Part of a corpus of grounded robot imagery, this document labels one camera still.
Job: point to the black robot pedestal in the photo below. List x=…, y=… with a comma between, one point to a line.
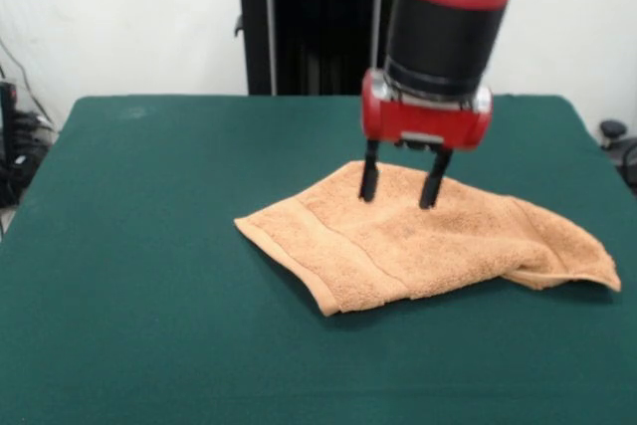
x=323, y=22

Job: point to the orange terry towel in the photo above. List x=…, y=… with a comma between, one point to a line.
x=448, y=246

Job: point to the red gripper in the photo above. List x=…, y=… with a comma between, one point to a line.
x=428, y=124

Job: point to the black equipment pile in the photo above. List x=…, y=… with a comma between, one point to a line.
x=22, y=166

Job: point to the dark green table cloth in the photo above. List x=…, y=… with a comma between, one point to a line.
x=149, y=345

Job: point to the black upright device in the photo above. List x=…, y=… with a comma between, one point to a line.
x=9, y=116

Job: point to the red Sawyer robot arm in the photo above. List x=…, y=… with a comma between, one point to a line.
x=448, y=27

